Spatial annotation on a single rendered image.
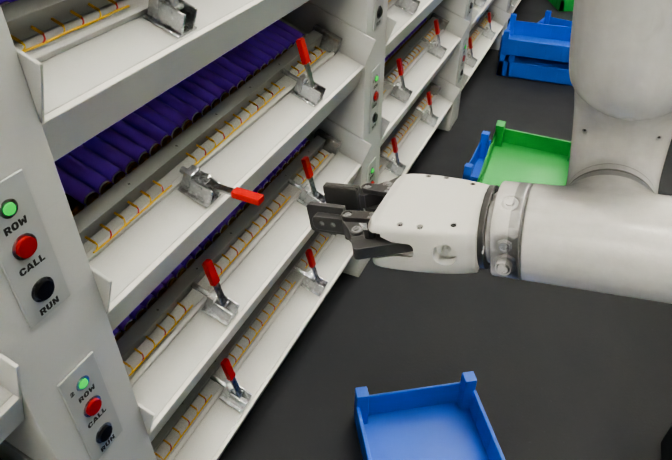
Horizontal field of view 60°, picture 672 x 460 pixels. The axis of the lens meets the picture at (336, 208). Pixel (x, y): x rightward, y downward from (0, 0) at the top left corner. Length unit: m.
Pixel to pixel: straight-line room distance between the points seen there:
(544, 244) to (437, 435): 0.60
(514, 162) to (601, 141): 0.97
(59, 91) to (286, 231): 0.50
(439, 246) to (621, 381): 0.74
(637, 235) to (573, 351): 0.74
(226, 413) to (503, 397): 0.48
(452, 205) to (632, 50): 0.20
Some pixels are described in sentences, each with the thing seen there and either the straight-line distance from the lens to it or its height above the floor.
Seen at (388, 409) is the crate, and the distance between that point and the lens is 1.04.
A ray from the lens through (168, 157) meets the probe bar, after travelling 0.67.
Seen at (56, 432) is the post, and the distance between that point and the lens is 0.59.
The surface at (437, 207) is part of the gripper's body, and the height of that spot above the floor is 0.57.
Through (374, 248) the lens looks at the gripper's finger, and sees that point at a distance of 0.51.
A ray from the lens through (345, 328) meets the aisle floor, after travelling 1.16.
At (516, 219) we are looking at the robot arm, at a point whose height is 0.59.
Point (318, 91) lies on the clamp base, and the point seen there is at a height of 0.50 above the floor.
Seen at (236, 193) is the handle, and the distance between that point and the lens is 0.63.
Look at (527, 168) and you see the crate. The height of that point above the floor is 0.09.
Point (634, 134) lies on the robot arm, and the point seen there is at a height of 0.63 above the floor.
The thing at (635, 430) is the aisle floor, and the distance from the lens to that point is 1.14.
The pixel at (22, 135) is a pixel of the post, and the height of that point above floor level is 0.68.
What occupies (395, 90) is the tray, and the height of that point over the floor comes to 0.32.
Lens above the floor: 0.87
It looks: 37 degrees down
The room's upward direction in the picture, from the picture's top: straight up
